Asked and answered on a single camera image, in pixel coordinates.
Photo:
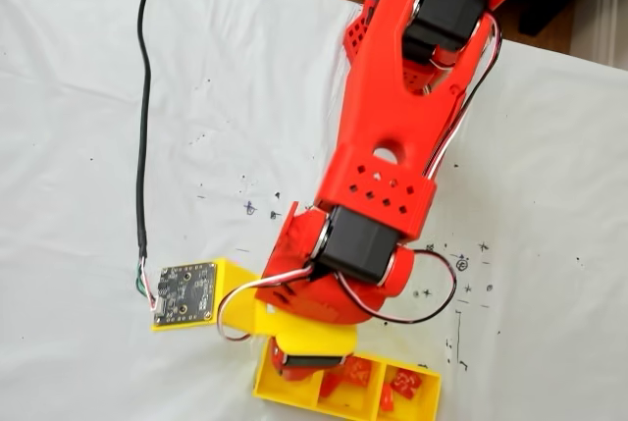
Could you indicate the white plastic table cover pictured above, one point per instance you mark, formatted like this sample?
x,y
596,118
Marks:
x,y
122,146

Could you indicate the camera board on yellow mount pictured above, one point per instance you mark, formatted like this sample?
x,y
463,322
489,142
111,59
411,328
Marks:
x,y
184,296

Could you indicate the yellow three-compartment box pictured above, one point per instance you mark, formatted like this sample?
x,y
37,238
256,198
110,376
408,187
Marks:
x,y
289,391

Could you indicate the red cherry candy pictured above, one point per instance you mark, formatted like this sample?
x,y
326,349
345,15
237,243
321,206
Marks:
x,y
407,383
329,385

